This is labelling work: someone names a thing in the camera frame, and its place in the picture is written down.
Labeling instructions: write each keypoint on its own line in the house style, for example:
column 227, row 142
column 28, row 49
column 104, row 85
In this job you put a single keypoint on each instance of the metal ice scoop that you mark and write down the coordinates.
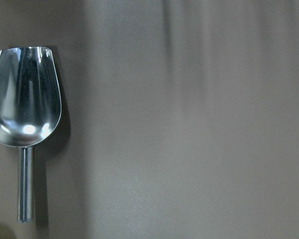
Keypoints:
column 30, row 111

